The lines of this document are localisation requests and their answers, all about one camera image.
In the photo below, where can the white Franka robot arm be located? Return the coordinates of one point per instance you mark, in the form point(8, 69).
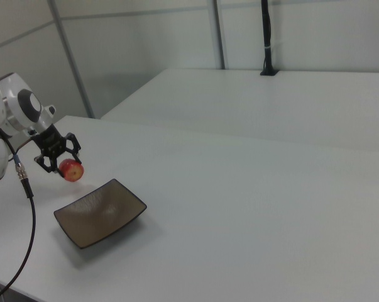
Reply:
point(16, 107)

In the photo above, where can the brown rectangular ceramic plate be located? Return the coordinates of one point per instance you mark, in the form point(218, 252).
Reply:
point(99, 214)

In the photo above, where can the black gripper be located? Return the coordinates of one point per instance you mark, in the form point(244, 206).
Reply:
point(49, 141)

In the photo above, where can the red yellow apple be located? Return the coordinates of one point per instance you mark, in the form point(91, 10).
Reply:
point(72, 171)

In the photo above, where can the black pole with base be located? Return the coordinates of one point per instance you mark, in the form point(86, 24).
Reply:
point(266, 37)

